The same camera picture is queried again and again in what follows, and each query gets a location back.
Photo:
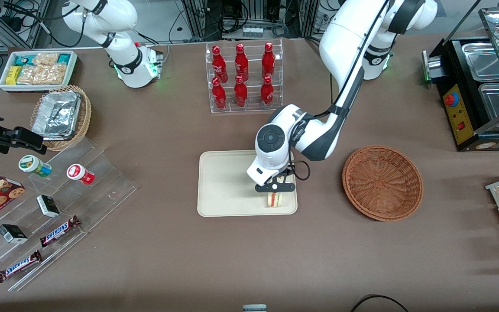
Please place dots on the round brown wicker basket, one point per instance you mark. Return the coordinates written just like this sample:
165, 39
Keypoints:
381, 184

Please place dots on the green lid snack cup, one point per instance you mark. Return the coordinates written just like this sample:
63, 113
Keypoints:
30, 164

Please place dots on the white power strip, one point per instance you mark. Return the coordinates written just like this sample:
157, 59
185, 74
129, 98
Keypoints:
253, 31

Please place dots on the teal snack packet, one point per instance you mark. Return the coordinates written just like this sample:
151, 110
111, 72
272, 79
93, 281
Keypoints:
64, 58
23, 60

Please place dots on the large rice cracker bag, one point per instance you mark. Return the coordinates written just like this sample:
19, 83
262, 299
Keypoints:
43, 74

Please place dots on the triangular sandwich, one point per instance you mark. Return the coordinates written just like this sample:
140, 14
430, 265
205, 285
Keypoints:
274, 200

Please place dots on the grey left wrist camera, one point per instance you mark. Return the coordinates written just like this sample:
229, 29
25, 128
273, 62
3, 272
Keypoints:
264, 175

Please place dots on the oval light wicker basket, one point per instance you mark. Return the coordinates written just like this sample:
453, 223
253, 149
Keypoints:
84, 117

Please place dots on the yellow snack packet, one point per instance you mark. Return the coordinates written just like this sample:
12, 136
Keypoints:
13, 75

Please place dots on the grey white edge object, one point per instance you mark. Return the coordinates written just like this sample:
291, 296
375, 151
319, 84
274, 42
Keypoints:
254, 308

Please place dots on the stacked aluminium foil trays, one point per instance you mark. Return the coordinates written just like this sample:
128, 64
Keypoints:
56, 115

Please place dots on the clear acrylic bottle rack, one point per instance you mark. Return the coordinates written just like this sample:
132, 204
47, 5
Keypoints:
251, 104

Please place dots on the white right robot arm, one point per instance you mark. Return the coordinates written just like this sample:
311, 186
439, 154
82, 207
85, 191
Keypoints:
124, 17

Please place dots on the red lid snack cup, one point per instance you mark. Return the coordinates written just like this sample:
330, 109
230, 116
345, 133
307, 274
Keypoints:
78, 172

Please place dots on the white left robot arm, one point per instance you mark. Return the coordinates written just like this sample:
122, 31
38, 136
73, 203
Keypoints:
345, 34

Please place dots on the clear acrylic stepped display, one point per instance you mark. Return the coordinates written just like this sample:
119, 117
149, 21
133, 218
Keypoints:
102, 182

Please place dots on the small rice cracker bag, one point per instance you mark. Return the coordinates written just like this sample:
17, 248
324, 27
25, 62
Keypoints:
46, 59

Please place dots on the small black box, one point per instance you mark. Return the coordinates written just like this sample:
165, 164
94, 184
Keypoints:
48, 206
12, 234

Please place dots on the white plastic snack bin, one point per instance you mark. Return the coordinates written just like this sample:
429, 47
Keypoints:
72, 69

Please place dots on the red cola bottle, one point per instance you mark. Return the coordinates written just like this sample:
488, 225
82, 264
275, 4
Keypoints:
267, 93
241, 63
240, 94
219, 65
219, 96
268, 63

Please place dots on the black food warmer machine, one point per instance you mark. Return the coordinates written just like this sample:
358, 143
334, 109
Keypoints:
461, 130

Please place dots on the Snickers chocolate bar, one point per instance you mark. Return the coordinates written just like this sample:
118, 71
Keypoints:
19, 266
59, 231

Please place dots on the beige rectangular tray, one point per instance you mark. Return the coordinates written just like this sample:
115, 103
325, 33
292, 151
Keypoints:
228, 182

